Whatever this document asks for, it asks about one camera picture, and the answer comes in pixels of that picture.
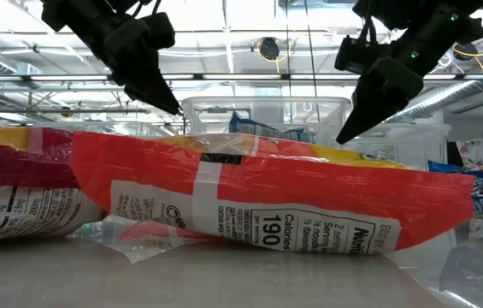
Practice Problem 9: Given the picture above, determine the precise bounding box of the black ceiling cable reel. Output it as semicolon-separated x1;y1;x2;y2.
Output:
452;41;478;61
257;36;281;62

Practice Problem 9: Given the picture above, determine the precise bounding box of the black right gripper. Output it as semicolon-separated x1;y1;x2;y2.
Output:
335;3;483;145

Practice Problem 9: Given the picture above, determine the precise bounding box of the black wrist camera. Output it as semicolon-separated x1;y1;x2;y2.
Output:
140;11;177;50
333;35;381;74

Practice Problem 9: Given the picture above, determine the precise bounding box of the long ceiling light bar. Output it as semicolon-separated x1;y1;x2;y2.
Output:
0;73;483;82

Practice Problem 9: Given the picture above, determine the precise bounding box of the roast beef ramen noodle pack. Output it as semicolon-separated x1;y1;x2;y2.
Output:
0;124;108;245

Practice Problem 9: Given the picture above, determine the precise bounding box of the red ramen noodle pack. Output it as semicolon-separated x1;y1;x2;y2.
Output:
68;213;212;263

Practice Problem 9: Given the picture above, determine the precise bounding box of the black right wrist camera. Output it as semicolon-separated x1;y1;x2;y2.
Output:
333;35;381;74

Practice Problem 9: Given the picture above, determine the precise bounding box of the orange chicken ramen noodle pack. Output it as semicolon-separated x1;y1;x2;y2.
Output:
69;130;477;257

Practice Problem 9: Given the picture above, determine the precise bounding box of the dark horizontal ceiling pipe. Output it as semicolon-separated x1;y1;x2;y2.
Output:
0;108;151;115

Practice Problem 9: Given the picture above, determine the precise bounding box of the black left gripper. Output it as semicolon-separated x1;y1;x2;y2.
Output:
55;0;181;116

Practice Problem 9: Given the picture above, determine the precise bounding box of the thin black hanging cable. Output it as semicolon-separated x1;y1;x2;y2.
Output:
285;0;292;98

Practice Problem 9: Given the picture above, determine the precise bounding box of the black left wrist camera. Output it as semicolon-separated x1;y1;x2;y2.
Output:
140;11;177;50

